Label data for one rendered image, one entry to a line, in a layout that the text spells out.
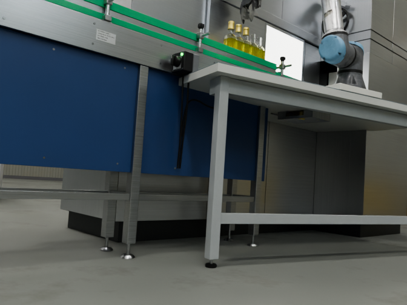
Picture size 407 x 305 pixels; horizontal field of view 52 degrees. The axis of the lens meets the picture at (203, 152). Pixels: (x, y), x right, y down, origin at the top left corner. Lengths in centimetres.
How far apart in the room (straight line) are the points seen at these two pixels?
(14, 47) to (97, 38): 29
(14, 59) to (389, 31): 262
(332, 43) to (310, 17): 125
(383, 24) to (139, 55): 206
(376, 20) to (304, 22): 48
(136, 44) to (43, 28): 36
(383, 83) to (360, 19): 48
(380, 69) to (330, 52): 124
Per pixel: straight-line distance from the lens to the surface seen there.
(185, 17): 229
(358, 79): 207
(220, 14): 243
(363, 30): 313
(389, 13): 341
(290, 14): 301
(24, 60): 149
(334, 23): 204
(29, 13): 151
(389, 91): 329
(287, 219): 175
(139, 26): 173
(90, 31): 159
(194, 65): 174
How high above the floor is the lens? 33
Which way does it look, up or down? 4 degrees up
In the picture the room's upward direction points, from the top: 4 degrees clockwise
